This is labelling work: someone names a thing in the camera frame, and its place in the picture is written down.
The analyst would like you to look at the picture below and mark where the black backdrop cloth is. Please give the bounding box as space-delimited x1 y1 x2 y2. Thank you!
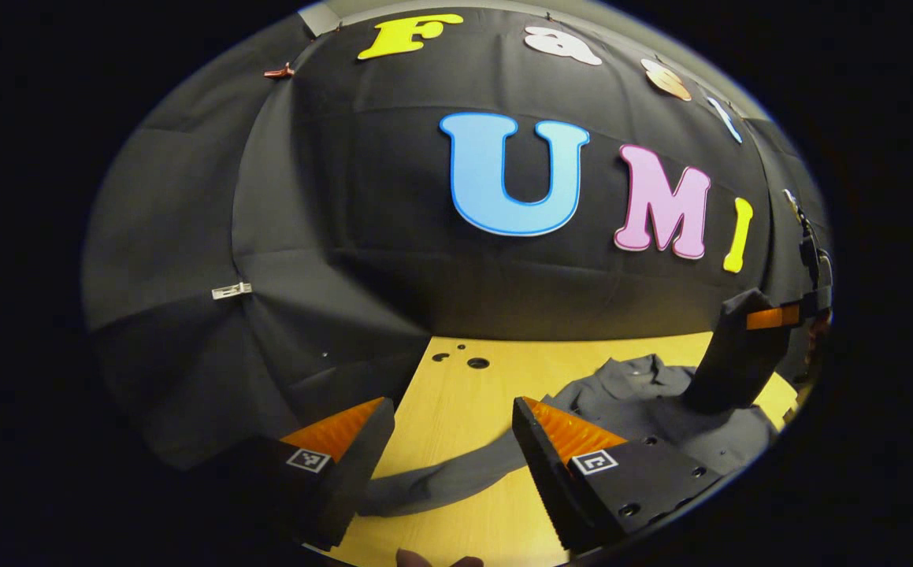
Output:
82 4 831 473

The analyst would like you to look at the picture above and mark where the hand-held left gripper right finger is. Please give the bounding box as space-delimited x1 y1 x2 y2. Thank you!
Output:
512 396 726 554

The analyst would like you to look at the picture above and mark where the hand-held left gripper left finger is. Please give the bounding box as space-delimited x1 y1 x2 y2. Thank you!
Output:
224 396 396 552

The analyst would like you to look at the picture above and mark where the grey shirt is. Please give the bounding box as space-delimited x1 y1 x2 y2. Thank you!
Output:
358 289 792 518

